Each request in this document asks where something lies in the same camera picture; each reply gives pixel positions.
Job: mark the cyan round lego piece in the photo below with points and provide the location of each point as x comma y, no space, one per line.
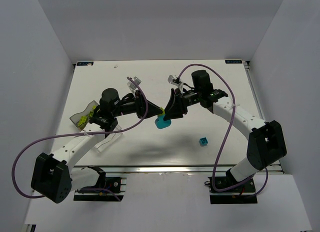
161,123

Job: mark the small cyan lego brick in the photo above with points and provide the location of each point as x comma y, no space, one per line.
203,141

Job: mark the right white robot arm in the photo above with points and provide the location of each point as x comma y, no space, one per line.
266,142

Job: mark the blue corner label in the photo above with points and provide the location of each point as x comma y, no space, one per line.
233,61
84,63

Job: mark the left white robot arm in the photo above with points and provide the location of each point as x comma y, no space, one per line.
54,176

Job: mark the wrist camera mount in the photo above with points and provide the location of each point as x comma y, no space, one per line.
134,83
176,82

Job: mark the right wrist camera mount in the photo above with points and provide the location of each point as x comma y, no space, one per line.
176,82

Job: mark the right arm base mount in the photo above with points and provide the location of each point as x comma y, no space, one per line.
244,194

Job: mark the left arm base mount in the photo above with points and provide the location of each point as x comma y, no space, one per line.
110,185

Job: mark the clear plastic sorting container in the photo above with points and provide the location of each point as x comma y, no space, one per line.
99,122

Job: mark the left blue corner label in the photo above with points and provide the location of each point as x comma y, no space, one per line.
84,63

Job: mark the green stepped lego brick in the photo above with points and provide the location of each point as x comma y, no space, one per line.
82,120

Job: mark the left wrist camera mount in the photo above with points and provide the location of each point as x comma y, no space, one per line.
134,83

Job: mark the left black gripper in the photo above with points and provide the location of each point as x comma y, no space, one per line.
141,105

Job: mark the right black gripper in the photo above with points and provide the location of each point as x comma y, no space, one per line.
176,101

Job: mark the right blue corner label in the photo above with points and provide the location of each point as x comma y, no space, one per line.
233,61

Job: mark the small yellow-green lego brick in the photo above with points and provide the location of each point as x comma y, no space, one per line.
162,112

